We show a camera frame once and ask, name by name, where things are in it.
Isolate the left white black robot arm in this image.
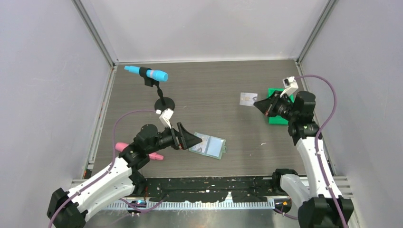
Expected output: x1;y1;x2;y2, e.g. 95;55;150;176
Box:
47;123;202;228

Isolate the silver VIP card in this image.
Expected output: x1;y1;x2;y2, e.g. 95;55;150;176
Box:
239;92;258;106
195;138;210;153

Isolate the aluminium frame rail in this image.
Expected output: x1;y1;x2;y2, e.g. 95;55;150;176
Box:
67;176;353;211

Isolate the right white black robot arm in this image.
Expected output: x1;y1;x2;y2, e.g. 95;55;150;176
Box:
253;91;354;228

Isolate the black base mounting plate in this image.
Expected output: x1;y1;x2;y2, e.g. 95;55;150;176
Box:
130;176;286;203

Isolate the green plastic bin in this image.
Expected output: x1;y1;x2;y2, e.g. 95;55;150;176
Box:
268;88;289;125

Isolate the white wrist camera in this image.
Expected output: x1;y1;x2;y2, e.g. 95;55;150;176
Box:
280;76;298;97
155;108;174;128

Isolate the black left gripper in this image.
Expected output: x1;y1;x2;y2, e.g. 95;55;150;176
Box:
146;122;202;154

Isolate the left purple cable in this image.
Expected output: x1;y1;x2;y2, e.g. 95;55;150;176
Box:
47;110;164;228

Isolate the black microphone stand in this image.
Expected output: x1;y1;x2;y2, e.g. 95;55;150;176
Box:
143;78;175;111

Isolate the mint green card holder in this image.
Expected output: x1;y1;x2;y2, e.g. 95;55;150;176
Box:
189;132;227;160

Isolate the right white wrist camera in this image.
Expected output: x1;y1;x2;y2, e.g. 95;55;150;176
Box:
280;76;298;97

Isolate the pink marker pen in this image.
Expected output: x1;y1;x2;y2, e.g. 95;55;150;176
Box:
115;142;164;161

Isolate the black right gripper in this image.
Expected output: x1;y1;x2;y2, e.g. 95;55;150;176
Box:
253;91;298;122

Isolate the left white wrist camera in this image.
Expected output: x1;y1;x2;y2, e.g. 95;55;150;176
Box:
155;108;174;128

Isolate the blue toy microphone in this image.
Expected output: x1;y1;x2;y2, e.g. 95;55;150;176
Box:
124;66;169;82

